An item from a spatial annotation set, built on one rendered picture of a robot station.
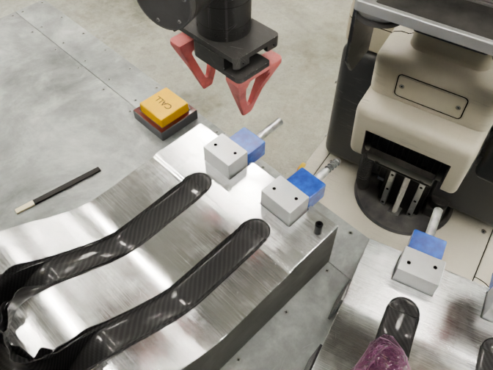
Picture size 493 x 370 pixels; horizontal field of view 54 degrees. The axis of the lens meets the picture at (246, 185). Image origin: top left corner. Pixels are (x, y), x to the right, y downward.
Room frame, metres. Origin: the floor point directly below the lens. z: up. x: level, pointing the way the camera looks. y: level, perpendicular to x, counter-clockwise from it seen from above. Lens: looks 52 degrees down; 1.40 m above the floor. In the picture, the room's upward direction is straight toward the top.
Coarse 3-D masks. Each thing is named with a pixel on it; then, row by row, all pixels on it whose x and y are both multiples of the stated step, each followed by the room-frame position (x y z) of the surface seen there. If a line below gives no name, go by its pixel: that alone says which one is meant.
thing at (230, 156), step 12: (276, 120) 0.51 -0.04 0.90; (240, 132) 0.48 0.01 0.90; (264, 132) 0.49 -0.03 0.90; (216, 144) 0.45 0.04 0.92; (228, 144) 0.45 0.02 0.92; (240, 144) 0.46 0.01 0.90; (252, 144) 0.46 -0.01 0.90; (264, 144) 0.46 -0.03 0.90; (216, 156) 0.43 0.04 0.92; (228, 156) 0.42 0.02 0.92; (240, 156) 0.42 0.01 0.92; (252, 156) 0.45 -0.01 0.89; (216, 168) 0.43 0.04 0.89; (228, 168) 0.41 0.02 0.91; (240, 168) 0.42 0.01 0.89
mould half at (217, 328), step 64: (192, 128) 0.50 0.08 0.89; (128, 192) 0.39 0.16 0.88; (256, 192) 0.39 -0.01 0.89; (0, 256) 0.27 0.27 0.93; (128, 256) 0.29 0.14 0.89; (192, 256) 0.29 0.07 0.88; (256, 256) 0.29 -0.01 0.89; (320, 256) 0.31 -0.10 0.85; (64, 320) 0.19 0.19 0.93; (192, 320) 0.21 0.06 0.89; (256, 320) 0.23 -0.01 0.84
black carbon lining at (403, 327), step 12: (396, 300) 0.25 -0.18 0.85; (408, 300) 0.25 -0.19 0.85; (384, 312) 0.23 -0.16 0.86; (396, 312) 0.23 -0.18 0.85; (408, 312) 0.23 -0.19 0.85; (384, 324) 0.22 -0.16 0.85; (396, 324) 0.22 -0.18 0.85; (408, 324) 0.22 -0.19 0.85; (396, 336) 0.20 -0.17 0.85; (408, 336) 0.20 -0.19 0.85; (408, 348) 0.19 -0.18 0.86; (480, 348) 0.19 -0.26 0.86; (492, 348) 0.19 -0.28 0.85; (480, 360) 0.18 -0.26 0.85; (492, 360) 0.18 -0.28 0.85
